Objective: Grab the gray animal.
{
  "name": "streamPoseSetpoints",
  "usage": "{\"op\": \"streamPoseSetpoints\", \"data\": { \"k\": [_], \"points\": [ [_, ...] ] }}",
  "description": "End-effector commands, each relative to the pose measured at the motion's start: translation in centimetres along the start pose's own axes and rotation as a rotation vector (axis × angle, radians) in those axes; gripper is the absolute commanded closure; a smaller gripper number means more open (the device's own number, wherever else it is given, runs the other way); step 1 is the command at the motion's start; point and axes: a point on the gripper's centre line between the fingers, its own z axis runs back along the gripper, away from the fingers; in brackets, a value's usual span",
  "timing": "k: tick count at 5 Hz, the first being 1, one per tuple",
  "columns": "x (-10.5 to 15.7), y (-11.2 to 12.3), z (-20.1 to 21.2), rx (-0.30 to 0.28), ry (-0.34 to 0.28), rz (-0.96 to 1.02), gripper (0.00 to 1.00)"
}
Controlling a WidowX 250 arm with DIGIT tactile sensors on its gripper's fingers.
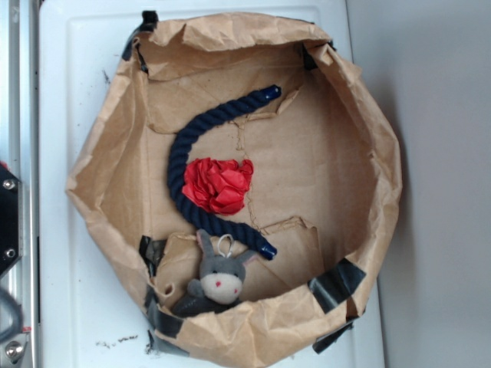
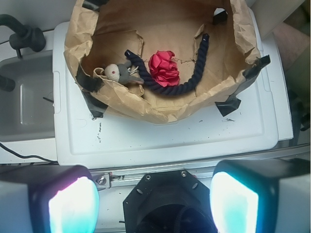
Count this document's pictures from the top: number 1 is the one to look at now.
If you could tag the gray plush donkey toy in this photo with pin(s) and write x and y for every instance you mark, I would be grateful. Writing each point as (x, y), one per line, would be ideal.
(220, 282)

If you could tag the red crumpled tissue paper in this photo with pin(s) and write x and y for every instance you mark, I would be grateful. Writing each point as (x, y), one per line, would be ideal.
(218, 186)

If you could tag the brown paper bag container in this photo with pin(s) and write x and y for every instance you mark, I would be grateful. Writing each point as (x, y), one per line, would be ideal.
(325, 189)

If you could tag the white plastic tray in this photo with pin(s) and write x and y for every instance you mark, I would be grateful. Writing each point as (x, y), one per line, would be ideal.
(87, 317)

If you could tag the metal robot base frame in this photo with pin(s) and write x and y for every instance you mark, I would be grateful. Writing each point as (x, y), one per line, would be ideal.
(20, 341)

